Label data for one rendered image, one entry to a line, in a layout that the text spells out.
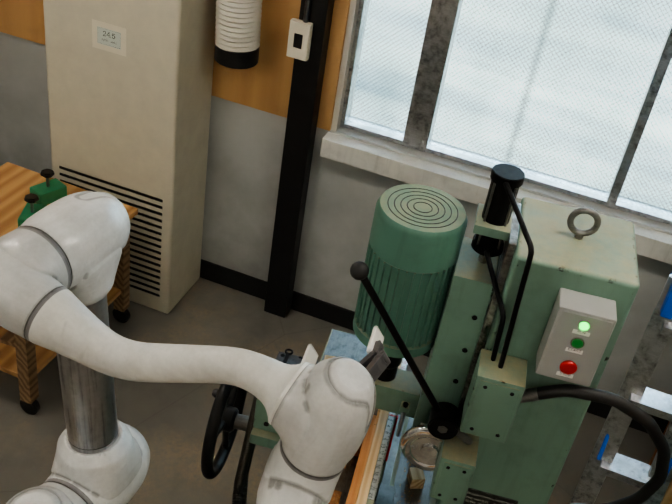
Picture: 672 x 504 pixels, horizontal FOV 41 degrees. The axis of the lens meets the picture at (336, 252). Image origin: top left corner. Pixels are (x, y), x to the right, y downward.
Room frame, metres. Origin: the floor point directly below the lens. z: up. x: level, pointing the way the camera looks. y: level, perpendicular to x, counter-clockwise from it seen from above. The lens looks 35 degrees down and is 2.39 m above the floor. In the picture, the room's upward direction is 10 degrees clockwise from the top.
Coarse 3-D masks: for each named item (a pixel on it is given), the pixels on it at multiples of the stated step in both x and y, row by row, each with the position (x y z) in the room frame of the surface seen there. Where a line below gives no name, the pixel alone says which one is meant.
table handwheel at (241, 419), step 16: (224, 384) 1.46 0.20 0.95; (224, 400) 1.42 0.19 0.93; (240, 400) 1.60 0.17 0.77; (224, 416) 1.47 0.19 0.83; (240, 416) 1.49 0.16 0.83; (208, 432) 1.37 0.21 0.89; (224, 432) 1.49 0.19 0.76; (208, 448) 1.35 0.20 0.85; (224, 448) 1.50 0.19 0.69; (208, 464) 1.35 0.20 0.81
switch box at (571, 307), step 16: (560, 288) 1.30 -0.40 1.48; (560, 304) 1.25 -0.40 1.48; (576, 304) 1.26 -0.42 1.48; (592, 304) 1.27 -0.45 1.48; (608, 304) 1.27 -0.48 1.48; (560, 320) 1.24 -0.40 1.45; (576, 320) 1.24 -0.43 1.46; (592, 320) 1.24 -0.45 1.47; (608, 320) 1.23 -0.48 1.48; (544, 336) 1.28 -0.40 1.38; (560, 336) 1.24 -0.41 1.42; (576, 336) 1.24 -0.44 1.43; (592, 336) 1.23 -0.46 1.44; (608, 336) 1.23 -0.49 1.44; (544, 352) 1.24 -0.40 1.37; (560, 352) 1.24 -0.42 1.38; (592, 352) 1.23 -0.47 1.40; (544, 368) 1.24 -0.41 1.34; (592, 368) 1.23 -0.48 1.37
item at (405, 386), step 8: (400, 376) 1.45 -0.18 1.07; (408, 376) 1.46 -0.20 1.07; (376, 384) 1.42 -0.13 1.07; (384, 384) 1.42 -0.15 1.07; (392, 384) 1.42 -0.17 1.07; (400, 384) 1.43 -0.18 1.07; (408, 384) 1.43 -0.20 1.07; (416, 384) 1.44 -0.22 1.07; (376, 392) 1.41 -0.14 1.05; (384, 392) 1.41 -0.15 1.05; (392, 392) 1.41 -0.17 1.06; (400, 392) 1.41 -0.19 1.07; (408, 392) 1.41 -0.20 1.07; (416, 392) 1.41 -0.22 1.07; (376, 400) 1.41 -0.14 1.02; (384, 400) 1.41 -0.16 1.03; (392, 400) 1.41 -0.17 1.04; (400, 400) 1.41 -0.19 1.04; (408, 400) 1.40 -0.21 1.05; (416, 400) 1.40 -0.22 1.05; (384, 408) 1.41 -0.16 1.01; (392, 408) 1.41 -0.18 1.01; (416, 408) 1.40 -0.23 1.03; (408, 416) 1.40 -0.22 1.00
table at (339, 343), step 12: (336, 336) 1.74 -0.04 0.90; (348, 336) 1.75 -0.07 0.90; (324, 348) 1.69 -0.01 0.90; (336, 348) 1.70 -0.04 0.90; (348, 348) 1.71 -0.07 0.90; (360, 348) 1.71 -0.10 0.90; (360, 360) 1.67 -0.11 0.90; (252, 432) 1.40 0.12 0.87; (264, 432) 1.41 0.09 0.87; (264, 444) 1.39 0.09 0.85; (348, 468) 1.32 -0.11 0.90; (348, 480) 1.29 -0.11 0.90; (348, 492) 1.26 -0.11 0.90
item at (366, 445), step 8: (376, 424) 1.43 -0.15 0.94; (368, 440) 1.37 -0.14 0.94; (368, 448) 1.35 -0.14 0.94; (360, 456) 1.32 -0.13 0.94; (360, 464) 1.30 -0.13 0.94; (360, 472) 1.28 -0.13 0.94; (352, 480) 1.26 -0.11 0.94; (360, 480) 1.26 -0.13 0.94; (352, 488) 1.24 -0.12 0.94; (352, 496) 1.22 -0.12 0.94
